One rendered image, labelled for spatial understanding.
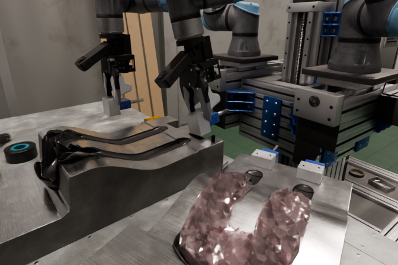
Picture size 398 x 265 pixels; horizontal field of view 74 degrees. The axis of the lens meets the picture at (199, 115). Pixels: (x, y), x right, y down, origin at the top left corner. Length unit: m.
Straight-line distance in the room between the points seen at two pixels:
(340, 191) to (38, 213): 0.58
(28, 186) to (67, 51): 2.19
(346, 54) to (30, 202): 0.89
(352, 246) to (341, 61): 0.54
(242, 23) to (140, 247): 1.01
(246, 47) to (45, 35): 1.95
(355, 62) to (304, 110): 0.20
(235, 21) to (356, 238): 0.93
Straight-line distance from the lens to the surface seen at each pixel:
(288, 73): 1.20
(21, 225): 0.56
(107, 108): 0.87
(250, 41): 1.22
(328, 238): 0.45
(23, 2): 2.73
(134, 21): 2.62
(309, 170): 0.62
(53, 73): 2.77
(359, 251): 0.59
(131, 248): 0.38
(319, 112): 0.84
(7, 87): 2.33
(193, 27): 0.65
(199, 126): 0.68
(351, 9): 0.94
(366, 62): 0.94
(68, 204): 0.54
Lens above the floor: 1.18
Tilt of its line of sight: 19 degrees down
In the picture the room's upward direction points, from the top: straight up
